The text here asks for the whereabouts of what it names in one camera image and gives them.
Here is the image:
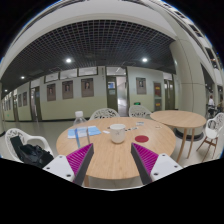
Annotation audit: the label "open doorway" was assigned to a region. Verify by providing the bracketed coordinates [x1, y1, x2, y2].
[107, 76, 127, 117]

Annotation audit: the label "white lattice chair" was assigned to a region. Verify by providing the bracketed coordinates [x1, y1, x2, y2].
[90, 108, 119, 120]
[129, 105, 151, 118]

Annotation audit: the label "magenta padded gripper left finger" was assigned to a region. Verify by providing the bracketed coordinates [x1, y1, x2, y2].
[44, 144, 94, 186]

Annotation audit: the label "white lattice chair back right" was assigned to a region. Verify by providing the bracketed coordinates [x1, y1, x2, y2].
[129, 105, 151, 118]

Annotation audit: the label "white chair far right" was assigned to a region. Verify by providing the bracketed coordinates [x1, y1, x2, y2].
[196, 112, 224, 159]

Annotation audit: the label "red round coaster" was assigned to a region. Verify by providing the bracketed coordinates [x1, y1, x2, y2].
[135, 135, 149, 143]

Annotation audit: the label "black bag on chair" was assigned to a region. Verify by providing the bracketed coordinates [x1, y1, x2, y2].
[10, 136, 54, 168]

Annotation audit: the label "framed poster right of door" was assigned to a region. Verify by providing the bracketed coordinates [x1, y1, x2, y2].
[136, 77, 146, 94]

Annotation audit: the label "person in white shirt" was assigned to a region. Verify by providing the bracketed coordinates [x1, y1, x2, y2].
[208, 95, 215, 116]

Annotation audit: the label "framed poster centre left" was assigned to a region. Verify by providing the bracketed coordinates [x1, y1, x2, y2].
[81, 78, 94, 97]

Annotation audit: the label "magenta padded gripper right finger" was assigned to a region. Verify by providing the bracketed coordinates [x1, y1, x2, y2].
[131, 143, 182, 185]

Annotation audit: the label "round wooden table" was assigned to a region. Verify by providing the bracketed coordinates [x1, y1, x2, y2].
[150, 110, 206, 162]
[55, 116, 177, 188]

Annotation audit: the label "white ceramic mug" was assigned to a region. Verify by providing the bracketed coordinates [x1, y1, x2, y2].
[110, 124, 126, 144]

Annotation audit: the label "white chair with black bag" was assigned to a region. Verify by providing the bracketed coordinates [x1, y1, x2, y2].
[5, 128, 53, 162]

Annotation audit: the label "white lattice chair back left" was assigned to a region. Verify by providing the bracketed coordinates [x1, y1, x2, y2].
[90, 108, 119, 120]

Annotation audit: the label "small items on table far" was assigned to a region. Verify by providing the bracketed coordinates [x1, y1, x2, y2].
[125, 121, 144, 131]

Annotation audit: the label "clear plastic water bottle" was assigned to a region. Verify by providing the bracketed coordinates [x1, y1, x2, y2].
[73, 111, 86, 126]

